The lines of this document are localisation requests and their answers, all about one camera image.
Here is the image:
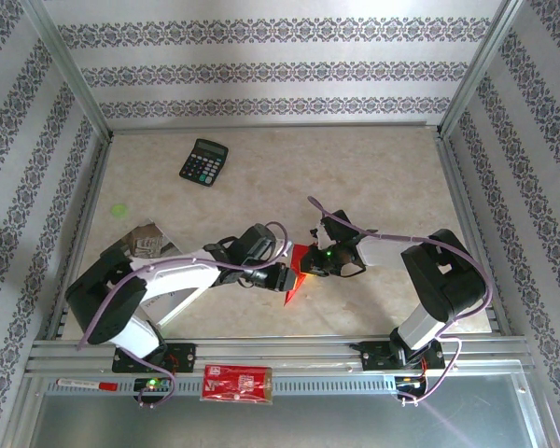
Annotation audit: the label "red square paper sheet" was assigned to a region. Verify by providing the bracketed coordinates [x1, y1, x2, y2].
[283, 245, 316, 308]

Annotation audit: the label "grey metal sheet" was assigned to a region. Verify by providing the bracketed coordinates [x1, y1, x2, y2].
[25, 389, 550, 448]

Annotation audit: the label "red packet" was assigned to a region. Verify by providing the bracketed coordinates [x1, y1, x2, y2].
[200, 363, 274, 406]

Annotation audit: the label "white book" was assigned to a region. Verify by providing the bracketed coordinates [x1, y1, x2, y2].
[119, 218, 206, 328]

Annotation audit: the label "black calculator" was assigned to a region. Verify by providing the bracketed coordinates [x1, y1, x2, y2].
[178, 137, 230, 188]

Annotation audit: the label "small circuit board green light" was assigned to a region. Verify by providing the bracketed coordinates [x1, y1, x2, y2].
[133, 376, 174, 394]

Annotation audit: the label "white red marker pen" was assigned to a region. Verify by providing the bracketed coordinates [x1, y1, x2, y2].
[55, 377, 119, 392]

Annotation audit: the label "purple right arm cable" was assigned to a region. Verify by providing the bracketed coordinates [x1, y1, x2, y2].
[306, 195, 494, 405]

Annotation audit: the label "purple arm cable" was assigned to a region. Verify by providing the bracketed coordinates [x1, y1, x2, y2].
[306, 195, 494, 405]
[77, 221, 290, 410]

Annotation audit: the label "long aluminium mounting rail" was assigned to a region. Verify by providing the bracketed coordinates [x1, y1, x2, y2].
[25, 336, 536, 376]

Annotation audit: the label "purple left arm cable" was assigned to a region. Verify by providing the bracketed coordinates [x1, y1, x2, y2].
[77, 221, 290, 410]

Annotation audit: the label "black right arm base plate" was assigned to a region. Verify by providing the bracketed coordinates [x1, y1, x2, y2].
[359, 340, 446, 372]

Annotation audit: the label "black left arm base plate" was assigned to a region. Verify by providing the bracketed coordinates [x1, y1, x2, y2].
[111, 342, 199, 374]

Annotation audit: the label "grey slotted cable duct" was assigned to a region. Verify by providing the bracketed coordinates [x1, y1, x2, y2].
[44, 375, 400, 397]

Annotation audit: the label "aluminium side rail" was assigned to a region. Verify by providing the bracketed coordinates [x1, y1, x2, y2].
[44, 134, 116, 342]
[436, 133, 514, 337]

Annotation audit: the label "small circuit board orange wires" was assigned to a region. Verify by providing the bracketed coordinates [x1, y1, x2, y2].
[395, 372, 429, 391]

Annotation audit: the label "thin aluminium wall rail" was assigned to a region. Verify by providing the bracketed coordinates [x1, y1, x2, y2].
[107, 121, 442, 136]

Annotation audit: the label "aluminium upright post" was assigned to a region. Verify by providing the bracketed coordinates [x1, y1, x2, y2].
[438, 0, 526, 136]
[25, 0, 113, 141]

